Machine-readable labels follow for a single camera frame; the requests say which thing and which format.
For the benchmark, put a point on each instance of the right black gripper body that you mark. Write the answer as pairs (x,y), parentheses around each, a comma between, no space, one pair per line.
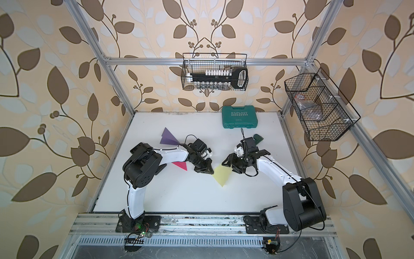
(239,163)

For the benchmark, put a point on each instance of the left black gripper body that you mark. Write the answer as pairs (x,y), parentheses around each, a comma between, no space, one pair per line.
(202,164)

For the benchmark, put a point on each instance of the yellow square paper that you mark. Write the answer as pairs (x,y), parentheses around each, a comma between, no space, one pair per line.
(221,174)

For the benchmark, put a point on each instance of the pink square paper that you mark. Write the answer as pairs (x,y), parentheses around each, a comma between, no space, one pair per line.
(182,165)

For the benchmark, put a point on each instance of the purple square paper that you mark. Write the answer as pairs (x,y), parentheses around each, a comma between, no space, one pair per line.
(167,138)

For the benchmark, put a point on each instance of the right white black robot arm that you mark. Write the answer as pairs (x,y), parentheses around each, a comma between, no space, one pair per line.
(302,206)

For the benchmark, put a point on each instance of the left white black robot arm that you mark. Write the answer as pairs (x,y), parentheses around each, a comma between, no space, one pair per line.
(146,162)

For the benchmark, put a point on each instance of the green black pipe wrench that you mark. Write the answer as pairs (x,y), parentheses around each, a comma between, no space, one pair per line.
(257,139)

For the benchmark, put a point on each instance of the black flat tray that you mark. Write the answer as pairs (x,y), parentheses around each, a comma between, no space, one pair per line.
(160,168)

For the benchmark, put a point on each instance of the green tool case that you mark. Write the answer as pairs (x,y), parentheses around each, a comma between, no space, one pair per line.
(239,117)

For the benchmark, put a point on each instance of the plastic bag in basket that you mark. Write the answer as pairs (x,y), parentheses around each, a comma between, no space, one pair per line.
(309,110)

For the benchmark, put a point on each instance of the black socket holder tool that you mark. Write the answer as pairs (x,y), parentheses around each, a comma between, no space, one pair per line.
(232,78)

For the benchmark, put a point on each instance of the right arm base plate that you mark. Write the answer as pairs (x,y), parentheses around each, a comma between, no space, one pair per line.
(260,225)

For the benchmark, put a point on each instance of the black wire basket right wall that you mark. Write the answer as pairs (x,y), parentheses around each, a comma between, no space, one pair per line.
(323,109)

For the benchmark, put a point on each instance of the black wire basket wall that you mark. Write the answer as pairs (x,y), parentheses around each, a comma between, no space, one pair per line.
(323,109)
(200,61)

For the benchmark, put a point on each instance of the black wire basket back wall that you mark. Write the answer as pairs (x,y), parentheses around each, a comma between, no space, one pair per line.
(200,61)

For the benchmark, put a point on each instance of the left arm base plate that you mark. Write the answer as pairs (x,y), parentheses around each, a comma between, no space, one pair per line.
(140,225)

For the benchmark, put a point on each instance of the aluminium front rail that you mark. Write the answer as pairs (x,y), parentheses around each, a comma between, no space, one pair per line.
(164,224)

